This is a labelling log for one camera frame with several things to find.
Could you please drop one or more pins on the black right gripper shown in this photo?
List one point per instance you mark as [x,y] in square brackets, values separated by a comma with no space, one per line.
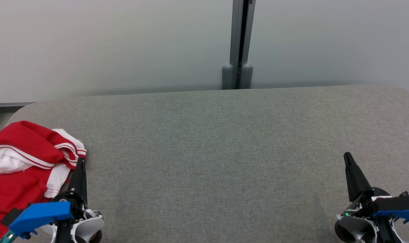
[363,206]

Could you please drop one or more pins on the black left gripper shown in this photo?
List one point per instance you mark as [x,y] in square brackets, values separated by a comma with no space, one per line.
[79,207]

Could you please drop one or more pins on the red shorts with white stripes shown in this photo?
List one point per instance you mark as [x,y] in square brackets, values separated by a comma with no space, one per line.
[32,138]

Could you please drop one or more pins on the red jersey with white panel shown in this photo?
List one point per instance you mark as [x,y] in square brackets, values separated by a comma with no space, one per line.
[12,197]

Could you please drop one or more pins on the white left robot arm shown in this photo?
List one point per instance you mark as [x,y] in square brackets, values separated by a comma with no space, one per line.
[89,226]

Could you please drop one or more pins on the grey fabric sofa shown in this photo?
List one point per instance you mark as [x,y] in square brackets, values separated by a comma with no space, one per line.
[224,152]

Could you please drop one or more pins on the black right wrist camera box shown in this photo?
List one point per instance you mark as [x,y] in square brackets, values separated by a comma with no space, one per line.
[397,203]

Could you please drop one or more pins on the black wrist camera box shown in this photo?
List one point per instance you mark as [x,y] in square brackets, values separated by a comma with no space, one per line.
[397,203]
[11,217]

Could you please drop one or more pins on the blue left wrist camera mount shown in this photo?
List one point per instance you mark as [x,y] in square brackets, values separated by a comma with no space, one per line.
[42,215]

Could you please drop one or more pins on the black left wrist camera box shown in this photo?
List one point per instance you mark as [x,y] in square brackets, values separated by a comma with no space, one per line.
[11,217]

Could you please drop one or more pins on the teal left wrist camera connector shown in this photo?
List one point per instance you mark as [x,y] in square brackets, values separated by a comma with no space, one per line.
[7,238]

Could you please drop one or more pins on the grey metal floor rail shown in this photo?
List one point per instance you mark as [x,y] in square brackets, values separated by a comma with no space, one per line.
[15,104]

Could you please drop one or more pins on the grey metal partition post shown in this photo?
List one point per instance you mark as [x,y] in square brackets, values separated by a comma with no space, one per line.
[237,40]

